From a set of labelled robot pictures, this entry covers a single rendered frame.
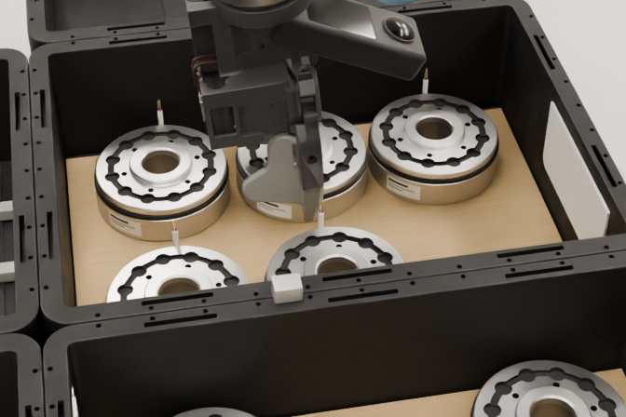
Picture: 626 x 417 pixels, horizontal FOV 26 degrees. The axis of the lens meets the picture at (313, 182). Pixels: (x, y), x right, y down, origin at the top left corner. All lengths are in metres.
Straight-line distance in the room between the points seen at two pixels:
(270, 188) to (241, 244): 0.06
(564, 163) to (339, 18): 0.21
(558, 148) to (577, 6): 0.52
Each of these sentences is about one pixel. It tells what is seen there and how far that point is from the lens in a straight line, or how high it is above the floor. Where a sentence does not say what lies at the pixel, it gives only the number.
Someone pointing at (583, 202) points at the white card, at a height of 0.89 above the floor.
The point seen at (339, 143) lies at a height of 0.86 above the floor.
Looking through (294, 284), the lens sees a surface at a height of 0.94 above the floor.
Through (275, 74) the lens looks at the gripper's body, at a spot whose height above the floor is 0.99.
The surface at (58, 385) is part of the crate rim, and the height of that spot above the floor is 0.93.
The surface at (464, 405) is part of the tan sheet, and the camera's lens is 0.93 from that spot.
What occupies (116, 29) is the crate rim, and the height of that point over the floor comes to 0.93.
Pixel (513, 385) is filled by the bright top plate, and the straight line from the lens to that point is 0.90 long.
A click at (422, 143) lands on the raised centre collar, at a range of 1.06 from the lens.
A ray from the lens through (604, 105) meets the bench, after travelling 1.40.
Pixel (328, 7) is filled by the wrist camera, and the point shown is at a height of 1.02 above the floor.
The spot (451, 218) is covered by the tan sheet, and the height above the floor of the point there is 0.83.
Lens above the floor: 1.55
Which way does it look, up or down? 42 degrees down
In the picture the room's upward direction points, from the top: straight up
